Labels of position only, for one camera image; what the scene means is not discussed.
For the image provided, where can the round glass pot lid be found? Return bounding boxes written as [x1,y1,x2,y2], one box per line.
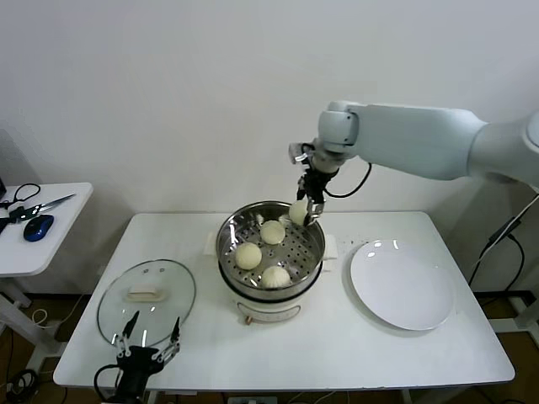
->
[97,259,198,348]

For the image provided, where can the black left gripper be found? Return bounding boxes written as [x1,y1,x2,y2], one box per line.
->
[111,310,182,397]

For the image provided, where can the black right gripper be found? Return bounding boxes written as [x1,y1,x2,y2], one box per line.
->
[296,167,338,226]

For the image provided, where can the white round plate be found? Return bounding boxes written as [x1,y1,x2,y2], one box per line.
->
[350,239,456,332]

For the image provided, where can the black handled scissors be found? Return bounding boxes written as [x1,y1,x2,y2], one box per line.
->
[0,183,77,235]

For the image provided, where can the white steamed baozi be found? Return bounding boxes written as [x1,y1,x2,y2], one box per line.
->
[234,242,263,270]
[288,200,312,226]
[259,220,286,246]
[261,264,291,290]

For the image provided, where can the white electric cooker pot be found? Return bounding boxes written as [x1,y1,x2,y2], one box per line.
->
[218,252,334,327]

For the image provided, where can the white coiled floor cord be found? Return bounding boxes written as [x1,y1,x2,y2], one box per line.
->
[32,294,85,329]

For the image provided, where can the black power adapter cable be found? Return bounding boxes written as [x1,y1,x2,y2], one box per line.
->
[467,191,539,292]

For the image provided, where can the blue black computer mouse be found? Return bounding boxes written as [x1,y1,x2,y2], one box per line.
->
[24,214,56,242]

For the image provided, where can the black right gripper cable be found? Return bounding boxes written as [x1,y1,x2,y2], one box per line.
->
[323,162,373,199]

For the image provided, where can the black floor cables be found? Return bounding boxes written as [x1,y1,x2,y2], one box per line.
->
[8,369,41,397]

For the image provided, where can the white side table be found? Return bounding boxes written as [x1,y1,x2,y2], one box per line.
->
[0,182,94,371]

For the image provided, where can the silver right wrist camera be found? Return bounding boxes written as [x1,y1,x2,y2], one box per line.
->
[288,142,315,166]

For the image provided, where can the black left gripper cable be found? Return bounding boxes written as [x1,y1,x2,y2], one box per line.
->
[93,364,124,401]

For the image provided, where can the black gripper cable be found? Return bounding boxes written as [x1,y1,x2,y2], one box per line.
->
[93,364,124,401]
[323,162,373,199]

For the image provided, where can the stainless perforated steamer basket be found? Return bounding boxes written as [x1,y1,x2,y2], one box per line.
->
[204,200,339,301]

